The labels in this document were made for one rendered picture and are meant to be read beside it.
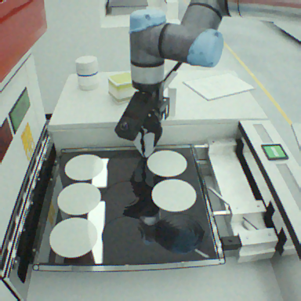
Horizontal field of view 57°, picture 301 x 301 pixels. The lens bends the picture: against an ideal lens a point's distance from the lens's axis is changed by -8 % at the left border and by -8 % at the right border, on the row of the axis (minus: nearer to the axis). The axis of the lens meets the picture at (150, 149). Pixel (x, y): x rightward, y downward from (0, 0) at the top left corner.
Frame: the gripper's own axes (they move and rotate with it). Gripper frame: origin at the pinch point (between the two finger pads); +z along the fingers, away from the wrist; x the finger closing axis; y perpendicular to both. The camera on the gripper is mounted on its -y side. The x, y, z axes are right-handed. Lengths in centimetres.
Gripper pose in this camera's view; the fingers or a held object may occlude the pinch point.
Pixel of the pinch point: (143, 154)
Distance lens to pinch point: 76.4
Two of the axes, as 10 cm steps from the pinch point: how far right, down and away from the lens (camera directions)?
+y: 4.4, -5.5, 7.1
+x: -9.0, -2.7, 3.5
